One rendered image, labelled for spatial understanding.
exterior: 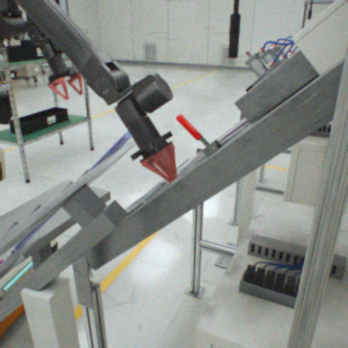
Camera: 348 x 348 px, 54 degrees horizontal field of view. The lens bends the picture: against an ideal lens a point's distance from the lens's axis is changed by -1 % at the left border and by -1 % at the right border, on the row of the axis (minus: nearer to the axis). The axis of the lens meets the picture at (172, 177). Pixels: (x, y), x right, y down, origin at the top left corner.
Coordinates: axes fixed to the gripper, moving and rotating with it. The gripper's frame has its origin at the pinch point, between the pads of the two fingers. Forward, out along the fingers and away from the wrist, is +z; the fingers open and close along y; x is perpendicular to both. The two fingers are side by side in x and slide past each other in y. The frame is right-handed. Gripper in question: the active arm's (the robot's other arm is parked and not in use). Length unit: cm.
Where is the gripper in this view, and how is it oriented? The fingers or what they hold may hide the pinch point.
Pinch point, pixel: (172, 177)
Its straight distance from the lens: 77.9
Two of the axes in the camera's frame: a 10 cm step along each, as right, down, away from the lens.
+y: 4.4, -3.7, 8.2
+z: 5.3, 8.4, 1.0
